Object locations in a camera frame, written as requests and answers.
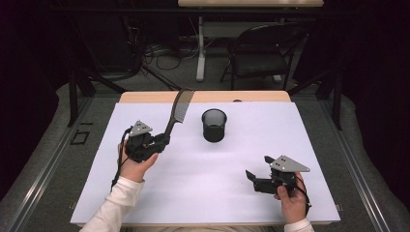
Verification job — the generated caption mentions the grey metal floor rail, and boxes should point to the grey metal floor rail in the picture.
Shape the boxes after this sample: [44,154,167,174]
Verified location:
[4,96,95,232]
[318,100,393,232]

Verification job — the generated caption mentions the black metal frame stand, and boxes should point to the black metal frame stand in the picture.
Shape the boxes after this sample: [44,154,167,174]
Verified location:
[66,69,129,128]
[288,69,343,131]

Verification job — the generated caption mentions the black horizontal frame bar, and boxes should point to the black horizontal frame bar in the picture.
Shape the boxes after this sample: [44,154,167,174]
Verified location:
[47,7,339,15]

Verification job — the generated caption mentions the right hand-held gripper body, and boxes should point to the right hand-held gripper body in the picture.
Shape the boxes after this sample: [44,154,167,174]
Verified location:
[252,155,311,197]

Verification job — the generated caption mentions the white table mat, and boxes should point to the white table mat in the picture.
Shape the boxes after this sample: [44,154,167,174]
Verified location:
[70,101,341,225]

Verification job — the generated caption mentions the right hand-held gripper cable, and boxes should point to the right hand-held gripper cable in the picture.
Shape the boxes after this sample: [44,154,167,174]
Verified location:
[294,175,313,217]

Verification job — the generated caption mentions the black comb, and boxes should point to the black comb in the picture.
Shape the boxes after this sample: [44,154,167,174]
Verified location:
[163,89,195,138]

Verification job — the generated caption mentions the person's left hand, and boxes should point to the person's left hand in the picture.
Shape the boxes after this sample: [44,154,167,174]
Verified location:
[117,141,160,184]

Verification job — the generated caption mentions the black mesh pen cup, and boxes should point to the black mesh pen cup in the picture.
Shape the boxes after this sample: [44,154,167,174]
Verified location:
[201,108,228,143]

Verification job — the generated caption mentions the bundle of floor cables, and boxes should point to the bundle of floor cables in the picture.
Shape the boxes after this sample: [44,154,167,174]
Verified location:
[124,15,201,73]

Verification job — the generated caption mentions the person's right hand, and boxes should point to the person's right hand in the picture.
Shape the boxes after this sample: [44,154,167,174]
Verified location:
[274,172,311,225]

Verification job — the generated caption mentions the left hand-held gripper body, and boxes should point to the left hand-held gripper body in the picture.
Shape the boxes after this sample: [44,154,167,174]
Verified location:
[124,120,160,163]

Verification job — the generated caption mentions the desk with white legs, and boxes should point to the desk with white legs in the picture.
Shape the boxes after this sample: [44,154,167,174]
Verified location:
[177,0,325,82]

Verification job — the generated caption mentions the black folding chair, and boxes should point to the black folding chair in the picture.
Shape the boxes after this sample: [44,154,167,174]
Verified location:
[220,22,308,91]

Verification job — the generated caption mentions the hand-held gripper cable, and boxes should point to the hand-held gripper cable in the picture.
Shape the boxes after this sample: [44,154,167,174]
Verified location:
[294,175,313,217]
[110,127,133,191]

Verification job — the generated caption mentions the left hand-held gripper cable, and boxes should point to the left hand-held gripper cable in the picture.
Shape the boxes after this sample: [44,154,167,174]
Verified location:
[110,127,133,191]

